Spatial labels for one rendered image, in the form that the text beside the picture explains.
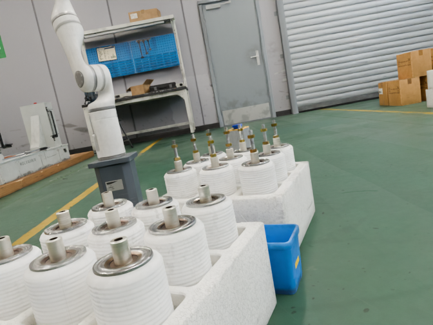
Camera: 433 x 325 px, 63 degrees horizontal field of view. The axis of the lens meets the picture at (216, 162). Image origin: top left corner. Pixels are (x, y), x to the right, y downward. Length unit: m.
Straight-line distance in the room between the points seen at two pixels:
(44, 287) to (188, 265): 0.19
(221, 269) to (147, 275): 0.15
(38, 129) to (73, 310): 4.15
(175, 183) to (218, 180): 0.13
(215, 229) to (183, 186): 0.39
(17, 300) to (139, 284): 0.24
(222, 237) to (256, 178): 0.30
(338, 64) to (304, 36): 0.76
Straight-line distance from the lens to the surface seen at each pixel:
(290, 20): 6.43
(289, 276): 0.79
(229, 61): 6.24
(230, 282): 0.57
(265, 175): 0.90
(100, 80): 1.29
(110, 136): 1.28
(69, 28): 1.37
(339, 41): 6.61
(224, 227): 0.63
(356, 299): 0.79
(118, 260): 0.46
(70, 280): 0.52
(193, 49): 6.27
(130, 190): 1.28
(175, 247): 0.52
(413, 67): 4.81
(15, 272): 0.61
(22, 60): 6.97
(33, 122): 4.68
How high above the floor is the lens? 0.42
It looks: 9 degrees down
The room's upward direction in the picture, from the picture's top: 10 degrees counter-clockwise
